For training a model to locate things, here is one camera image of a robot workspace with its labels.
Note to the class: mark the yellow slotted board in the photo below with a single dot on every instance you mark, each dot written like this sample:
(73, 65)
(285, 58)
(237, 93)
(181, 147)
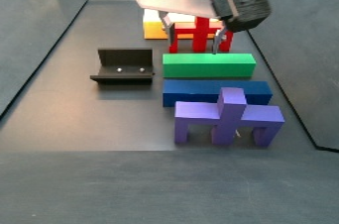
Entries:
(152, 26)

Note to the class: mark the green rectangular bar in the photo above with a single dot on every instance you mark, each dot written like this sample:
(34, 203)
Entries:
(207, 65)

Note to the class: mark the blue rectangular bar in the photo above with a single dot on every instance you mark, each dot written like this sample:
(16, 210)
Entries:
(203, 90)

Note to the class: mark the red cross-shaped block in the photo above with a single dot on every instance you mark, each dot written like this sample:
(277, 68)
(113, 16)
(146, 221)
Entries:
(200, 30)

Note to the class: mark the black angle bracket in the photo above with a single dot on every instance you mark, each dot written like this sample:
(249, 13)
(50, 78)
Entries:
(124, 65)

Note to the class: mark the purple cross-shaped block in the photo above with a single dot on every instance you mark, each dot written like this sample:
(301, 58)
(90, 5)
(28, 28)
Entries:
(227, 115)

